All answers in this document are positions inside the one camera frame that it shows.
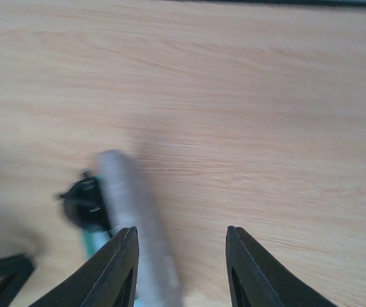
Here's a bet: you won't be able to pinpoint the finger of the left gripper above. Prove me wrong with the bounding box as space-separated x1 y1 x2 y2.
0 254 35 307

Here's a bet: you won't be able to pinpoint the grey glasses case green lining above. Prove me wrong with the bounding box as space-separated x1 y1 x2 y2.
85 150 183 306

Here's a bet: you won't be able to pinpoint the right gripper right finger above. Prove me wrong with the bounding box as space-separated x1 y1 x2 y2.
225 226 330 307

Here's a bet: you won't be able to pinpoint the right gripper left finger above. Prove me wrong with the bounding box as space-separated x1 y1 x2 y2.
32 226 139 307

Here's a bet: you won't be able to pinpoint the dark aviator sunglasses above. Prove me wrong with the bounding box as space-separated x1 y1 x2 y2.
55 169 111 234

